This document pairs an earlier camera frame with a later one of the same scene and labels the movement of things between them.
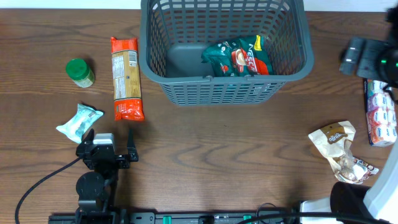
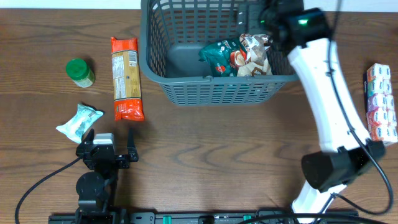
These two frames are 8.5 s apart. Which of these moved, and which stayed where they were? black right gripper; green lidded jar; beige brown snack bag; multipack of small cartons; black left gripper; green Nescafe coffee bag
Moved: black right gripper; beige brown snack bag
Stayed: black left gripper; green lidded jar; multipack of small cartons; green Nescafe coffee bag
